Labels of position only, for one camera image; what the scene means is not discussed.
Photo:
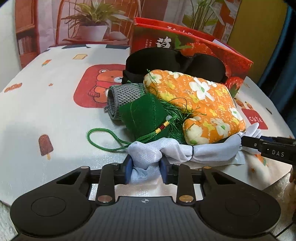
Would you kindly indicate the orange floral oven mitt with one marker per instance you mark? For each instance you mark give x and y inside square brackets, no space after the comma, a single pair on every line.
[209,107]

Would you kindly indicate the cartoon printed table mat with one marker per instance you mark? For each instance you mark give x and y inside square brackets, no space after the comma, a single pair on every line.
[51,101]

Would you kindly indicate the light blue sock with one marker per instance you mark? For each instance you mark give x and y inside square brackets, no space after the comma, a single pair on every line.
[146,157]

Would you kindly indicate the black eye mask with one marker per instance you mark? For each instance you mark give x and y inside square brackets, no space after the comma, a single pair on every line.
[139,63]

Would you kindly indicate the green sachet with tassel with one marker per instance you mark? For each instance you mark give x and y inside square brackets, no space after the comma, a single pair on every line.
[149,118]

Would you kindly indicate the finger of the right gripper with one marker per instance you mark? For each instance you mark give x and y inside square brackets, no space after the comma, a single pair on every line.
[276,138]
[251,143]

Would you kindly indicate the printed living room backdrop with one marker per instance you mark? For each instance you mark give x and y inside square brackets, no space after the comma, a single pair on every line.
[42,24]

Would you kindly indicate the red strawberry cardboard box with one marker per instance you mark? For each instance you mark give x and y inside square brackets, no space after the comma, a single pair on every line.
[155,33]

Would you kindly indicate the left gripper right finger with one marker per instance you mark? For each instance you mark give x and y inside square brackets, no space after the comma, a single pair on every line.
[181,176]

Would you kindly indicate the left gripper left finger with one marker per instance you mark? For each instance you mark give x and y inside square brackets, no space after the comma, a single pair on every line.
[111,175]

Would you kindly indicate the person's right hand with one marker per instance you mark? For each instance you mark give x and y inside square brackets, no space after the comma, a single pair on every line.
[292,178]

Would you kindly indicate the wooden panel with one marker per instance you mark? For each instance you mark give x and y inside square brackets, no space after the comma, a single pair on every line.
[256,31]

